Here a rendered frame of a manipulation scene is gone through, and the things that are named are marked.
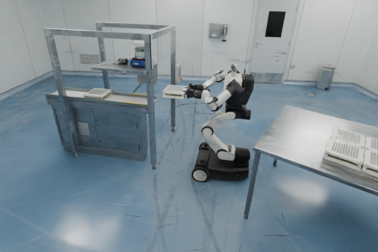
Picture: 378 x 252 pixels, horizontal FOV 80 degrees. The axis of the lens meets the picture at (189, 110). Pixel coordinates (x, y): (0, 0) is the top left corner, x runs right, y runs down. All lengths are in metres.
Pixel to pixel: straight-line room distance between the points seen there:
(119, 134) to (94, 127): 0.34
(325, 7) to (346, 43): 1.10
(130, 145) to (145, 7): 4.02
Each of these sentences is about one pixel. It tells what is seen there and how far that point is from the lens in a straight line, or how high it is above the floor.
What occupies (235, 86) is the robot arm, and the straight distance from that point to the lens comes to 2.21.
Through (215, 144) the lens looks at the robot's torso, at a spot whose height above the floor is 0.40.
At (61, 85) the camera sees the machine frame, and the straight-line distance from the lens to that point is 3.01.
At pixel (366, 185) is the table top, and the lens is 1.99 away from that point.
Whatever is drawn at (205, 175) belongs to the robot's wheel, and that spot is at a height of 0.10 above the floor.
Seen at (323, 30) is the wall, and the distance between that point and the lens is 6.81.
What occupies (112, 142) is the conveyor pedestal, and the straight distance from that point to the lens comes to 3.15.
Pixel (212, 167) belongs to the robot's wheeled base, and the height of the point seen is 0.17.
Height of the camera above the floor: 1.92
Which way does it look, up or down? 25 degrees down
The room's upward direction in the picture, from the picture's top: 2 degrees clockwise
